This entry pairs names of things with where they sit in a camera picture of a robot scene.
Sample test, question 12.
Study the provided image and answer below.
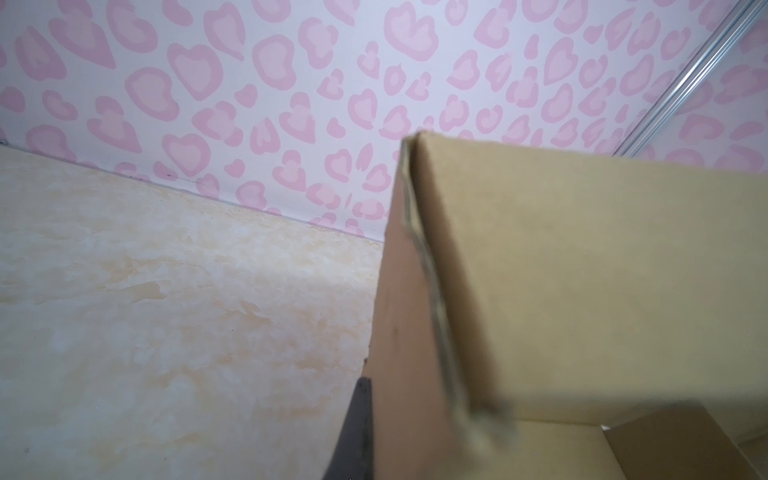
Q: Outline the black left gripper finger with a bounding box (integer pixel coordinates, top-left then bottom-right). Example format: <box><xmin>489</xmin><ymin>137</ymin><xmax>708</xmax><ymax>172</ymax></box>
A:
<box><xmin>322</xmin><ymin>377</ymin><xmax>374</xmax><ymax>480</ymax></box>

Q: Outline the brown cardboard paper box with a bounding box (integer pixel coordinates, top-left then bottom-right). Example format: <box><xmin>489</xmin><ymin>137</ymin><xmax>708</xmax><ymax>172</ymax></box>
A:
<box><xmin>364</xmin><ymin>132</ymin><xmax>767</xmax><ymax>479</ymax></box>

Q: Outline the aluminium back right corner post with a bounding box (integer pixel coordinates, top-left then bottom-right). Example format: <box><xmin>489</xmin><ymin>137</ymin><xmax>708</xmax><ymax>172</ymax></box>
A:
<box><xmin>613</xmin><ymin>0</ymin><xmax>767</xmax><ymax>158</ymax></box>

